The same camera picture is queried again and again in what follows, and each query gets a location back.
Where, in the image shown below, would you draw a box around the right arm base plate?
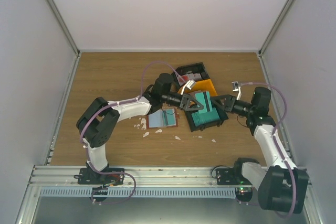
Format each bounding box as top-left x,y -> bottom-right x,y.
211,166 -> 252,186

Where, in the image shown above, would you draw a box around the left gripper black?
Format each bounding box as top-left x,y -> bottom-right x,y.
162,92 -> 204,111

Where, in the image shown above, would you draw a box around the teal item in bin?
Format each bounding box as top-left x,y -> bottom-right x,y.
191,109 -> 220,126

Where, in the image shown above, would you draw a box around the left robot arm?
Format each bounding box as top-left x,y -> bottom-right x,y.
76,73 -> 204,184

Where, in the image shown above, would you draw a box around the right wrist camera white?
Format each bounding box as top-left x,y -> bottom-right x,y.
232,81 -> 242,100

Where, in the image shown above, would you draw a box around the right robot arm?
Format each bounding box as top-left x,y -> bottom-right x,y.
211,83 -> 309,218

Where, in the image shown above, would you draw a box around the black bin with teal item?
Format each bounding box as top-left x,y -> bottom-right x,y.
184,107 -> 228,132

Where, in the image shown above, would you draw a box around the aluminium front rail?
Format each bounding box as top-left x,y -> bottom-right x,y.
28,166 -> 251,188

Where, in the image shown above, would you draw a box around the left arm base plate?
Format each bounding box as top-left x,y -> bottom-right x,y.
74,166 -> 125,185

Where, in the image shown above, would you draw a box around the grey slotted cable duct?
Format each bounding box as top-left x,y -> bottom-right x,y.
40,187 -> 236,199

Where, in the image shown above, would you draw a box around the brown leather card holder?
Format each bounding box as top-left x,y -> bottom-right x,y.
146,109 -> 178,129

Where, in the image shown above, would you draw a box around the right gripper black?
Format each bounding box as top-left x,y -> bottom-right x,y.
211,95 -> 254,117

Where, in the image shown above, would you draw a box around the black storage bin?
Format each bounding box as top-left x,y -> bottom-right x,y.
171,62 -> 210,87

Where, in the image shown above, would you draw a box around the yellow storage bin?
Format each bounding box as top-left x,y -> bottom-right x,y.
184,79 -> 218,97

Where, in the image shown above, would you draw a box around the teal credit card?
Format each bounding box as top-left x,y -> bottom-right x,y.
195,91 -> 213,114
162,109 -> 176,127

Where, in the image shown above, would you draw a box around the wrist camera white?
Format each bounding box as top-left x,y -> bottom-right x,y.
232,81 -> 242,100
181,80 -> 196,95

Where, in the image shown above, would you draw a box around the cards in black bin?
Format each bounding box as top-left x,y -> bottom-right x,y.
179,73 -> 202,82

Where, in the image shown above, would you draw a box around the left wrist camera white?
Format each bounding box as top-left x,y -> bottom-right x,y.
181,80 -> 196,95

